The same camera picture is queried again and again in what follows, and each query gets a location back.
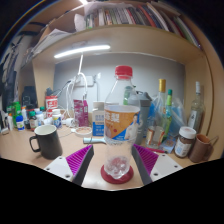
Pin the white LED light bar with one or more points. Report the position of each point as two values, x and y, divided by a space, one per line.
81 50

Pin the clear red-capped drink bottle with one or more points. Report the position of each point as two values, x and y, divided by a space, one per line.
121 126

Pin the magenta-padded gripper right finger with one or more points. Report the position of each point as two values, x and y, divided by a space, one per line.
163 166

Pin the brown mug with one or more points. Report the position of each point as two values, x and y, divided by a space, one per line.
200 150

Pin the blue and white carton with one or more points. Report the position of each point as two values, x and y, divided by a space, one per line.
97 120

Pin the clear glass bottle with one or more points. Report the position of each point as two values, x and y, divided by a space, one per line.
196 111

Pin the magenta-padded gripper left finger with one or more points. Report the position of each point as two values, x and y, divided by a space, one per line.
58 166

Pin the black mug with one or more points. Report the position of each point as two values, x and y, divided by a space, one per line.
50 141

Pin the flat round red coaster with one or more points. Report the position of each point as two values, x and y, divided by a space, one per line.
105 176

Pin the yellow-capped glass bottle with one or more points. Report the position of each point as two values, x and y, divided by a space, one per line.
159 113

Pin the white-lidded brown jar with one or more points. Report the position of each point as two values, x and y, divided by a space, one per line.
184 143

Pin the small round white container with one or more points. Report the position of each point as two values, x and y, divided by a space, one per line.
83 131

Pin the hanging dark clothes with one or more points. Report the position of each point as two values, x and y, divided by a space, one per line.
10 76

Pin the green bottle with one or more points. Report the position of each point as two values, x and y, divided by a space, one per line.
127 91

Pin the magenta carton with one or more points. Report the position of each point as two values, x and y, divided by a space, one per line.
81 113

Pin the green-capped bottle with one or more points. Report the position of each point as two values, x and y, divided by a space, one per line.
169 110

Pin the white wall socket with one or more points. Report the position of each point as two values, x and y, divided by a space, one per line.
85 81

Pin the wooden shelf unit with books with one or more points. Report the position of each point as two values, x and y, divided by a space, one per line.
133 38

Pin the red and white canister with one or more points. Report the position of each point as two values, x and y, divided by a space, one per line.
51 103

